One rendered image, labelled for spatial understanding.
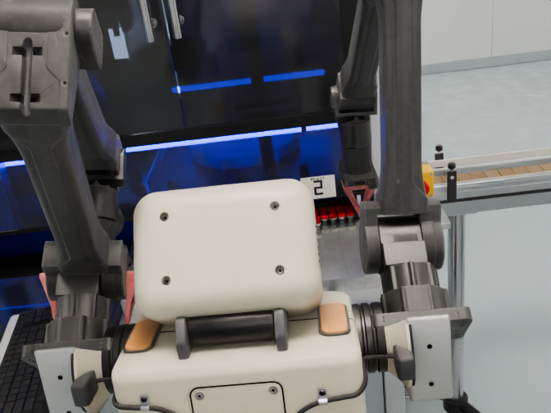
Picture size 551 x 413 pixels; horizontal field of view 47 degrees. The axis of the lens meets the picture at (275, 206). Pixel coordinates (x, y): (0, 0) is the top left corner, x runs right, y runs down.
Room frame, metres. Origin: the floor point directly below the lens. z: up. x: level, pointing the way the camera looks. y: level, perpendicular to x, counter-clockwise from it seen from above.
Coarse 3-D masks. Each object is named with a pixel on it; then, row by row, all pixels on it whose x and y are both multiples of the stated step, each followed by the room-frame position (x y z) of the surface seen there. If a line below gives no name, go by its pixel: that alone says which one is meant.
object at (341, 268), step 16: (320, 240) 1.42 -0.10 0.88; (336, 240) 1.41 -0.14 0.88; (352, 240) 1.40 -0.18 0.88; (320, 256) 1.34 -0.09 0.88; (336, 256) 1.33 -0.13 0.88; (352, 256) 1.32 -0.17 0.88; (336, 272) 1.26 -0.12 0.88; (352, 272) 1.25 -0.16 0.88; (336, 288) 1.18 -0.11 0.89; (352, 288) 1.18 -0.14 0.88
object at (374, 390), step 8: (368, 376) 1.44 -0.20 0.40; (376, 376) 1.44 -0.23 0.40; (368, 384) 1.44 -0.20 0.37; (376, 384) 1.44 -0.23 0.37; (368, 392) 1.44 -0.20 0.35; (376, 392) 1.44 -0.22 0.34; (368, 400) 1.44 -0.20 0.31; (376, 400) 1.44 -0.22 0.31; (104, 408) 1.47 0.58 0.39; (112, 408) 1.47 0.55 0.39; (368, 408) 1.44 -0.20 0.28; (376, 408) 1.44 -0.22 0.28; (384, 408) 1.44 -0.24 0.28
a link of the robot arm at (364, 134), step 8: (344, 120) 1.17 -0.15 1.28; (352, 120) 1.15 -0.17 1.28; (360, 120) 1.15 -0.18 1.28; (368, 120) 1.16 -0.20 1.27; (344, 128) 1.15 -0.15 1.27; (352, 128) 1.14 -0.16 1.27; (360, 128) 1.14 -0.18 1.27; (368, 128) 1.15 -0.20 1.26; (344, 136) 1.15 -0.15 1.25; (352, 136) 1.14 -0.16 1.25; (360, 136) 1.14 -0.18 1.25; (368, 136) 1.15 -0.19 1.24; (344, 144) 1.16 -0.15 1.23; (352, 144) 1.15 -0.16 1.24; (360, 144) 1.14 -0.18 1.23
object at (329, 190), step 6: (300, 180) 1.45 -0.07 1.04; (306, 180) 1.45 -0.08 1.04; (312, 180) 1.44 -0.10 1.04; (324, 180) 1.44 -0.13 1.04; (330, 180) 1.44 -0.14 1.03; (312, 186) 1.44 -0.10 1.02; (318, 186) 1.44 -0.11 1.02; (324, 186) 1.44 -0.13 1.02; (330, 186) 1.44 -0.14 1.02; (312, 192) 1.44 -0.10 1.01; (318, 192) 1.44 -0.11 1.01; (324, 192) 1.44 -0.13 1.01; (330, 192) 1.44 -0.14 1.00
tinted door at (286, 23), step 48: (192, 0) 1.46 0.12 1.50; (240, 0) 1.46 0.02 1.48; (288, 0) 1.46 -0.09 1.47; (336, 0) 1.45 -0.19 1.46; (192, 48) 1.46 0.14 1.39; (240, 48) 1.46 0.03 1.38; (288, 48) 1.46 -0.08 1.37; (336, 48) 1.45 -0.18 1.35; (192, 96) 1.47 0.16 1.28; (240, 96) 1.46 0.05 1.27; (288, 96) 1.46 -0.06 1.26
